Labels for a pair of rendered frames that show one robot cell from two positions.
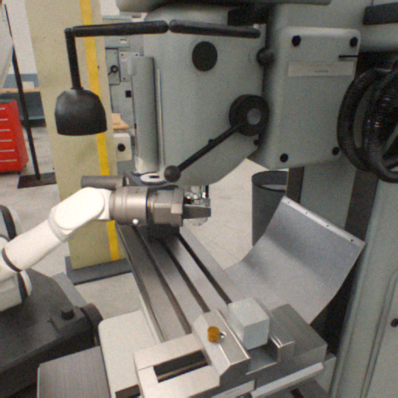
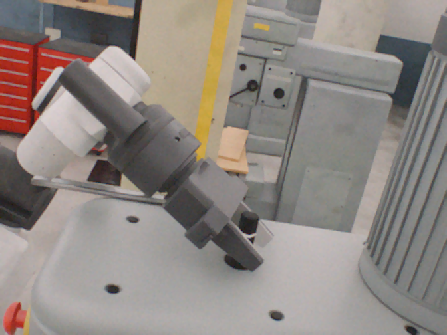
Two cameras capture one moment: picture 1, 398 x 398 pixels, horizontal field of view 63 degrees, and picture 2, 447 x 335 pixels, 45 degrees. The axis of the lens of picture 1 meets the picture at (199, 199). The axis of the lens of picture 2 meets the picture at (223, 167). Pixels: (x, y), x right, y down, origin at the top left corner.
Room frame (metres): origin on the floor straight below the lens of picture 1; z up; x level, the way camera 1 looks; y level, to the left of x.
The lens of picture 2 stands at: (0.14, -0.12, 2.23)
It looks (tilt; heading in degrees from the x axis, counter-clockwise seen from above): 23 degrees down; 18
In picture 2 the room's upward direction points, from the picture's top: 11 degrees clockwise
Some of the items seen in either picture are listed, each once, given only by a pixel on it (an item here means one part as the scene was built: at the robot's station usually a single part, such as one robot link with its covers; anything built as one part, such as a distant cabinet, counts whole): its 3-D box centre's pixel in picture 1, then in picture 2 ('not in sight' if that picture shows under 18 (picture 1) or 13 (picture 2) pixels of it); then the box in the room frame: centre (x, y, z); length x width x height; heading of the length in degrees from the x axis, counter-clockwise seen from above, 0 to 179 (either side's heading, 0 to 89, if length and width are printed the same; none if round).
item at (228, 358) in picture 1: (219, 343); not in sight; (0.44, -0.04, 1.08); 0.12 x 0.06 x 0.04; 22
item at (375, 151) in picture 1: (377, 117); not in sight; (0.60, -0.32, 1.45); 0.18 x 0.16 x 0.21; 113
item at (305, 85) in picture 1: (279, 96); not in sight; (0.75, -0.18, 1.47); 0.24 x 0.19 x 0.26; 23
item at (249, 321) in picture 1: (247, 323); not in sight; (0.46, -0.09, 1.10); 0.06 x 0.05 x 0.06; 22
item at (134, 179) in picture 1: (150, 199); not in sight; (1.07, 0.17, 1.09); 0.22 x 0.12 x 0.20; 30
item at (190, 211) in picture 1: (197, 212); not in sight; (0.64, 0.00, 1.24); 0.06 x 0.02 x 0.03; 90
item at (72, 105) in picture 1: (79, 109); not in sight; (0.49, 0.17, 1.48); 0.07 x 0.07 x 0.06
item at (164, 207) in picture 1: (157, 207); not in sight; (0.67, 0.09, 1.24); 0.13 x 0.12 x 0.10; 0
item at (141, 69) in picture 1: (144, 116); not in sight; (0.63, 0.10, 1.45); 0.04 x 0.04 x 0.21; 23
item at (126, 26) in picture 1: (120, 29); not in sight; (0.45, 0.09, 1.58); 0.17 x 0.01 x 0.01; 60
